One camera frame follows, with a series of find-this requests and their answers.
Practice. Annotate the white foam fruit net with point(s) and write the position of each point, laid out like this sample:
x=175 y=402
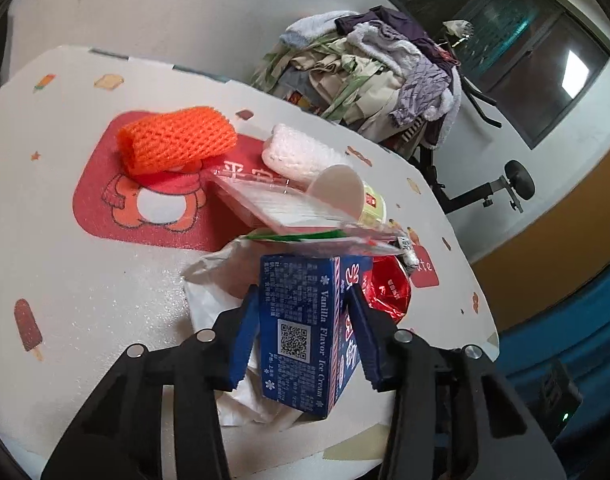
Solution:
x=297 y=152

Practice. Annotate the orange foam fruit net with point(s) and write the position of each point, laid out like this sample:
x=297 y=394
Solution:
x=177 y=137

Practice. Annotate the pile of clothes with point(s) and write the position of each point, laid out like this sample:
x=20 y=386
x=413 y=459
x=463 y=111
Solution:
x=365 y=70

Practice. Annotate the green white plastic wrapper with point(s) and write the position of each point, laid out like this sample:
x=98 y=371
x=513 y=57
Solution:
x=335 y=240

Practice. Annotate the patterned folding table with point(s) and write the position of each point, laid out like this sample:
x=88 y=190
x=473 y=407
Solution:
x=85 y=270

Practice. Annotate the white paper cup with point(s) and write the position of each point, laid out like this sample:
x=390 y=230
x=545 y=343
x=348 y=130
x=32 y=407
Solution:
x=337 y=190

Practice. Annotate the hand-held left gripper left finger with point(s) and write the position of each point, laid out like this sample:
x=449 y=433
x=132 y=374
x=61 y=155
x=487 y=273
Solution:
x=245 y=340

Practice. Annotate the white plastic bag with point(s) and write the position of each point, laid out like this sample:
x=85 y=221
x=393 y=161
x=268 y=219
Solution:
x=217 y=290

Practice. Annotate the dark framed window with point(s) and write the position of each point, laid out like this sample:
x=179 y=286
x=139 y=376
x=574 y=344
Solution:
x=525 y=35

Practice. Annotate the blue ice cream box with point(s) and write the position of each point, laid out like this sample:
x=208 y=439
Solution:
x=295 y=300

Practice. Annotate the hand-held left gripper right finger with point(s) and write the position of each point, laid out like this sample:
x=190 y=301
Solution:
x=365 y=340

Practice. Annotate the crushed red soda can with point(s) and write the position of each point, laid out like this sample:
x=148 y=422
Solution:
x=390 y=290

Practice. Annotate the pink clear blister package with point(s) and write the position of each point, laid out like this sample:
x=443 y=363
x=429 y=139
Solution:
x=265 y=200

